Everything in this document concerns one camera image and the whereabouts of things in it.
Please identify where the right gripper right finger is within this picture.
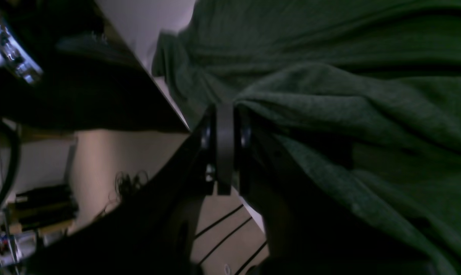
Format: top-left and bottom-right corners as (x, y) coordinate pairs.
(226, 105), (437, 275)

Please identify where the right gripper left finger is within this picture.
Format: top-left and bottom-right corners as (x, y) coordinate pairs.
(24, 105), (227, 275)

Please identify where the dark green t-shirt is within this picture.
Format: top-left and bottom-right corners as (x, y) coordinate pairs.
(152, 0), (461, 275)

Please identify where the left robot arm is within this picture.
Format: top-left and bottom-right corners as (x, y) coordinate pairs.
(0, 9), (44, 86)

